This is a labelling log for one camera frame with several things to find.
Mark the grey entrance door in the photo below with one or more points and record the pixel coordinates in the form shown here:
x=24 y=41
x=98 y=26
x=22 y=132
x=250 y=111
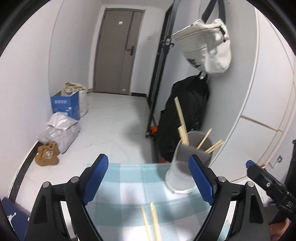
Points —
x=115 y=51

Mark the blue cardboard box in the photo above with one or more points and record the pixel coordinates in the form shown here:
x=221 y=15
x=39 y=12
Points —
x=66 y=104

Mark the blue jordan shoe box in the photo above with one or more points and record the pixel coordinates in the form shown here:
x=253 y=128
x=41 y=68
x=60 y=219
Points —
x=17 y=218

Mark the black metal rack frame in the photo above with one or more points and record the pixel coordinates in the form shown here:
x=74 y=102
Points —
x=165 y=44

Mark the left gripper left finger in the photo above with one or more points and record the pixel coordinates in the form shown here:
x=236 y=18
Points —
x=92 y=178

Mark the white plastic parcel bag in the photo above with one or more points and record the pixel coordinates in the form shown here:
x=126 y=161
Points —
x=61 y=121

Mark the right hand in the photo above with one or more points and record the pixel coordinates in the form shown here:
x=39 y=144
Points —
x=276 y=230

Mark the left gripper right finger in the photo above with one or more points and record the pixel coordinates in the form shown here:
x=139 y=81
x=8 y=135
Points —
x=204 y=178

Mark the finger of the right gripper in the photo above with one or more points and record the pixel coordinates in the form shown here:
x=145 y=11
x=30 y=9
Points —
x=249 y=163

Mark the tan suede boot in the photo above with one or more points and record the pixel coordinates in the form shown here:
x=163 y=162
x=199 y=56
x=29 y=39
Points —
x=49 y=146
x=46 y=158

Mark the white nike sling bag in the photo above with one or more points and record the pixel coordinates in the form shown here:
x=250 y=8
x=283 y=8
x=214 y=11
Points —
x=206 y=46

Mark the black backpack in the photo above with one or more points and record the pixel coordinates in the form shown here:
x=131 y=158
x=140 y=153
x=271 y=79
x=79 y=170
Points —
x=193 y=94

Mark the white utensil holder cup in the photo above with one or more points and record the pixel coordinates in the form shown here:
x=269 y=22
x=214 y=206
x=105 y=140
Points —
x=178 y=178

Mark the beige canvas bag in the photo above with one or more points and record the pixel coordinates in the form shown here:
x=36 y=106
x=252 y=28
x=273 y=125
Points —
x=71 y=88

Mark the orange object on floor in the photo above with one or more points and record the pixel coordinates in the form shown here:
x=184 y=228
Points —
x=153 y=131

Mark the grey plastic parcel bag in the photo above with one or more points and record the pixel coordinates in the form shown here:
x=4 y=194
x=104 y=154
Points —
x=63 y=138

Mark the teal plaid tablecloth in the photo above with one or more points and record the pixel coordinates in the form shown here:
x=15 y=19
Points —
x=116 y=213

